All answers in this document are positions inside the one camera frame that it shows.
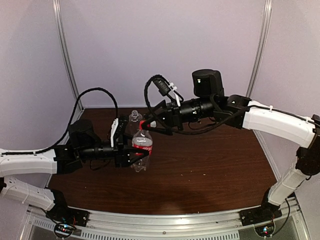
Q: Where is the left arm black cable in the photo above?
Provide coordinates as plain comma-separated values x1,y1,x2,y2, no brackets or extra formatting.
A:
0,86,119,157

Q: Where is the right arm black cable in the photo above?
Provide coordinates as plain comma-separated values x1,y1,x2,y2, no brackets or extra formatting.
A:
143,74,251,136

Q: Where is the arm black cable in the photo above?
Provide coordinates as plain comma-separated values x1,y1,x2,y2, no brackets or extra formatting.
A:
0,86,119,157
143,74,251,136

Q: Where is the left rear frame post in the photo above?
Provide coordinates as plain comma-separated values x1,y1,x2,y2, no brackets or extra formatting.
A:
52,0,79,100

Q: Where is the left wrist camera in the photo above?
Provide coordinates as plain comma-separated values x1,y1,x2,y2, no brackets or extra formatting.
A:
109,114,129,148

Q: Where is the white bottle cap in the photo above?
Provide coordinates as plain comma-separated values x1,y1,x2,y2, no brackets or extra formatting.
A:
150,121,157,128

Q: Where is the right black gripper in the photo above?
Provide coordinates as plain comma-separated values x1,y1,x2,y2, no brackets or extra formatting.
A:
140,96,216,136

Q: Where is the large clear plastic bottle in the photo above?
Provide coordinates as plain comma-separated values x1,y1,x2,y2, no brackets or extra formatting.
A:
129,110,143,136

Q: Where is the right rear frame post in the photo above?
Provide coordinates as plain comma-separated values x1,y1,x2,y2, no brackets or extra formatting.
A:
246,0,273,98

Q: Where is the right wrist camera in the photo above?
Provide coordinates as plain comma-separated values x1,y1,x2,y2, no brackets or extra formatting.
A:
152,77,184,107

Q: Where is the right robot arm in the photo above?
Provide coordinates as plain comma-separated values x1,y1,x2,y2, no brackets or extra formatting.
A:
142,69,320,221

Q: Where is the red cola bottle cap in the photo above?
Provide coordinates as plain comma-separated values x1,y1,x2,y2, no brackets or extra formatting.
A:
139,120,150,130

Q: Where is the aluminium front frame rail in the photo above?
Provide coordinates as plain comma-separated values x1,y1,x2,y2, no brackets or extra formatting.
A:
24,197,306,240

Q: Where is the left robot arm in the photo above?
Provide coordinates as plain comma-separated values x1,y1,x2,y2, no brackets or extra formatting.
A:
0,116,151,222

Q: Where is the frame post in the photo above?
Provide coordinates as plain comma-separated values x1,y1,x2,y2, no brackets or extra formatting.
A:
246,0,273,98
52,0,79,100

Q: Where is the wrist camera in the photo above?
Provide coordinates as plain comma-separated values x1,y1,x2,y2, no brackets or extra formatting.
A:
152,77,184,107
109,114,129,148

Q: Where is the small cola bottle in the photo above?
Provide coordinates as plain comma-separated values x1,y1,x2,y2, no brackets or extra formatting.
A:
129,120,154,173

